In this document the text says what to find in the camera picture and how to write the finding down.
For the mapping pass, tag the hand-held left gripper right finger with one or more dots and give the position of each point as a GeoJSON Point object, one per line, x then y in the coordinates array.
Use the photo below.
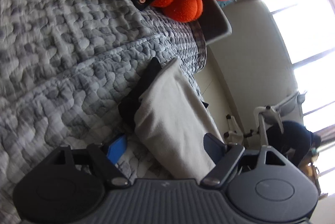
{"type": "Point", "coordinates": [213, 145]}

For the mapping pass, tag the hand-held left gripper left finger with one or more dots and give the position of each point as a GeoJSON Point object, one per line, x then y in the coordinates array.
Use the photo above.
{"type": "Point", "coordinates": [117, 148]}

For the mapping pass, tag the cream and black sweatshirt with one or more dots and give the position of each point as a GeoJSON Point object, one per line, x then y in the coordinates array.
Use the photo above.
{"type": "Point", "coordinates": [170, 114]}

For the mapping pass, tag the white office chair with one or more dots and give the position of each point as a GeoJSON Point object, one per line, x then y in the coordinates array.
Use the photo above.
{"type": "Point", "coordinates": [264, 114]}

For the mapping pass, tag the grey checked quilt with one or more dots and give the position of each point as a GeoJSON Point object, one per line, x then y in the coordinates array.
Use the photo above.
{"type": "Point", "coordinates": [52, 43]}

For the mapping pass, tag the window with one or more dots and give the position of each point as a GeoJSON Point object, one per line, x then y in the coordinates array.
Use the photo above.
{"type": "Point", "coordinates": [308, 30]}

